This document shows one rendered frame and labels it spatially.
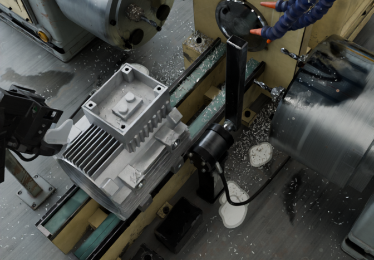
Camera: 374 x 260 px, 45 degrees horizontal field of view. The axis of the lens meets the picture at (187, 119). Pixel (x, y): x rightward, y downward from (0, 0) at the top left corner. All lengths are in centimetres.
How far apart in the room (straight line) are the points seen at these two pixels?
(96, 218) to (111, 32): 42
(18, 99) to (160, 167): 30
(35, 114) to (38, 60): 69
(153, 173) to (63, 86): 54
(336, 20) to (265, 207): 45
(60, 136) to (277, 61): 54
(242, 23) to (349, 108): 37
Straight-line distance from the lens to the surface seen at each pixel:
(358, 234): 96
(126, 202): 81
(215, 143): 84
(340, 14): 107
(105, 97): 83
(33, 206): 113
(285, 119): 82
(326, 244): 105
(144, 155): 82
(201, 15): 115
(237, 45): 71
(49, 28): 127
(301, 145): 83
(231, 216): 104
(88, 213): 101
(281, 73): 110
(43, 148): 74
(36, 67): 136
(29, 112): 70
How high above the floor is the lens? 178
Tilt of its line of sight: 58 degrees down
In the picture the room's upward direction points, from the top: 6 degrees counter-clockwise
